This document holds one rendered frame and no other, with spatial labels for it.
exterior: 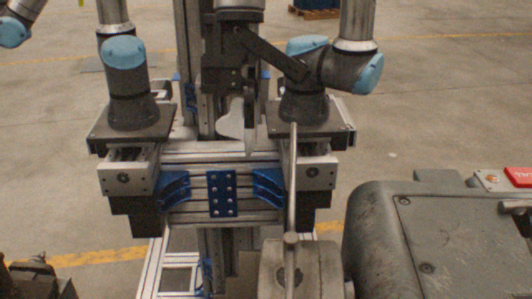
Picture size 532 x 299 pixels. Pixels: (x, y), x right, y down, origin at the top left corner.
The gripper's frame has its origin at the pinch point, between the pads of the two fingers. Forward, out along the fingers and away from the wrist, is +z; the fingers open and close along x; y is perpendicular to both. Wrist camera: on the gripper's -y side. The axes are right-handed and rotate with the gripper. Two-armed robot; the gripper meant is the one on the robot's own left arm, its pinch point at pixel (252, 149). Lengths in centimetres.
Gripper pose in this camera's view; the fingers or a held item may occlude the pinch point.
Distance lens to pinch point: 65.6
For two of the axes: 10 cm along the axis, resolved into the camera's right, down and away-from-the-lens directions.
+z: -0.2, 9.8, 2.1
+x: -0.5, 2.1, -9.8
